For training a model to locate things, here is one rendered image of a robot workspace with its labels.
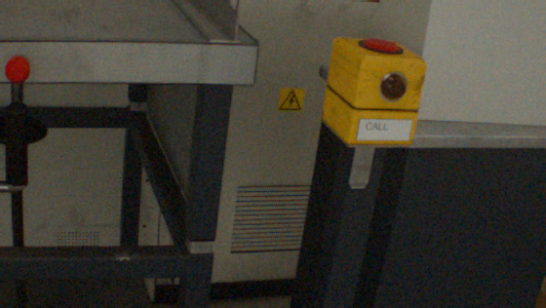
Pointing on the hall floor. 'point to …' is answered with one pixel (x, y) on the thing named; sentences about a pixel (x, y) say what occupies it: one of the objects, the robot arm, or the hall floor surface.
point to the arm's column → (439, 228)
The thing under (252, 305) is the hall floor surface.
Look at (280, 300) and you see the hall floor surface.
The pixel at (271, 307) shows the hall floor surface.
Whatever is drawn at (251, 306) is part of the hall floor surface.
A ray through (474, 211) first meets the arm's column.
